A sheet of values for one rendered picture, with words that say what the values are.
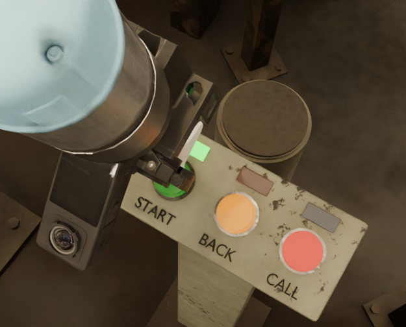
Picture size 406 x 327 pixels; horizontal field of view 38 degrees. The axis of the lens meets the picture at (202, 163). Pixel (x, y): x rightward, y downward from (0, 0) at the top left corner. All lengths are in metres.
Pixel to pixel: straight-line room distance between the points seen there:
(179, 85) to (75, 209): 0.11
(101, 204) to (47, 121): 0.17
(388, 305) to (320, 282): 0.65
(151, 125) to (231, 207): 0.28
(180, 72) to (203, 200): 0.24
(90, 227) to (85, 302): 0.80
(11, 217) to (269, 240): 0.75
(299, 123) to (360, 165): 0.60
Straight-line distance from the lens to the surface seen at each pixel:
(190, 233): 0.61
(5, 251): 1.25
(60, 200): 0.42
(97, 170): 0.39
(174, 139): 0.42
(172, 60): 0.37
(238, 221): 0.60
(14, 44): 0.22
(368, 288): 1.26
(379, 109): 1.43
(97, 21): 0.23
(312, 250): 0.60
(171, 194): 0.61
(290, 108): 0.76
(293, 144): 0.74
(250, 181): 0.61
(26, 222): 1.25
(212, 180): 0.61
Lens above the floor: 1.17
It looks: 65 degrees down
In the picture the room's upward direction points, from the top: 5 degrees clockwise
